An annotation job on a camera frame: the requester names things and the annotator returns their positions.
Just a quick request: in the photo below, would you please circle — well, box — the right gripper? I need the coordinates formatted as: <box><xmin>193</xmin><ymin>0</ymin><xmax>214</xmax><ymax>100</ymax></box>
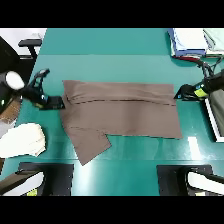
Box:
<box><xmin>173</xmin><ymin>83</ymin><xmax>210</xmax><ymax>101</ymax></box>

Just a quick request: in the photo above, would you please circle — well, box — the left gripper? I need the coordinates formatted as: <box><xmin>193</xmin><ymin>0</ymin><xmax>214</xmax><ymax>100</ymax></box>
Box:
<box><xmin>32</xmin><ymin>90</ymin><xmax>66</xmax><ymax>111</ymax></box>

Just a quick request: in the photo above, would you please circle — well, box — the brown shirt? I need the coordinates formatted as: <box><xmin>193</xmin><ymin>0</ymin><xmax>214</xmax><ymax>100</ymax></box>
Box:
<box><xmin>59</xmin><ymin>79</ymin><xmax>184</xmax><ymax>167</ymax></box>

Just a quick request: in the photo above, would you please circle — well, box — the red garment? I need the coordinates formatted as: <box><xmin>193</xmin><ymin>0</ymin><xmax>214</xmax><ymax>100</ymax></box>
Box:
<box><xmin>179</xmin><ymin>55</ymin><xmax>202</xmax><ymax>62</ymax></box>

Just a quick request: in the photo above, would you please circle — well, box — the white-framed board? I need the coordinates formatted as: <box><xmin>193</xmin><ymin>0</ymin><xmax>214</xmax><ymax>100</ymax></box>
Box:
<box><xmin>203</xmin><ymin>87</ymin><xmax>224</xmax><ymax>144</ymax></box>

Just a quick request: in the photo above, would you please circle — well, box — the cream garment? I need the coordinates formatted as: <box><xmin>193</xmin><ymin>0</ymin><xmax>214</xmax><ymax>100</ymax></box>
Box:
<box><xmin>0</xmin><ymin>122</ymin><xmax>47</xmax><ymax>159</ymax></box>

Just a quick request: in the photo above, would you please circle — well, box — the blue and white garment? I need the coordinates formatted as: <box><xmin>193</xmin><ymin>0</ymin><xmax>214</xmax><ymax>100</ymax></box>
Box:
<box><xmin>167</xmin><ymin>27</ymin><xmax>210</xmax><ymax>58</ymax></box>

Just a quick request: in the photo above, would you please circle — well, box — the pale green garment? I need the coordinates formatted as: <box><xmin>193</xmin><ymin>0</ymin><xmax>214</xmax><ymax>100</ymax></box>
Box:
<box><xmin>202</xmin><ymin>27</ymin><xmax>224</xmax><ymax>56</ymax></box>

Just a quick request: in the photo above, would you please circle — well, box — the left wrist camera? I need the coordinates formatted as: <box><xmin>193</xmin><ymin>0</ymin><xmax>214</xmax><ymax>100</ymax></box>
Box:
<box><xmin>32</xmin><ymin>68</ymin><xmax>51</xmax><ymax>88</ymax></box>

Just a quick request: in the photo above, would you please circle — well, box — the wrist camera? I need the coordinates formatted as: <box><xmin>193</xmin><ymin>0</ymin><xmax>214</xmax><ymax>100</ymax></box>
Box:
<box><xmin>32</xmin><ymin>68</ymin><xmax>51</xmax><ymax>88</ymax></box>
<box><xmin>194</xmin><ymin>58</ymin><xmax>216</xmax><ymax>81</ymax></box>

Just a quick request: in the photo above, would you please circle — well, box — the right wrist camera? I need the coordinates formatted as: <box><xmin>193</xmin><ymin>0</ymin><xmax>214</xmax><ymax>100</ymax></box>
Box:
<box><xmin>194</xmin><ymin>58</ymin><xmax>216</xmax><ymax>81</ymax></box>

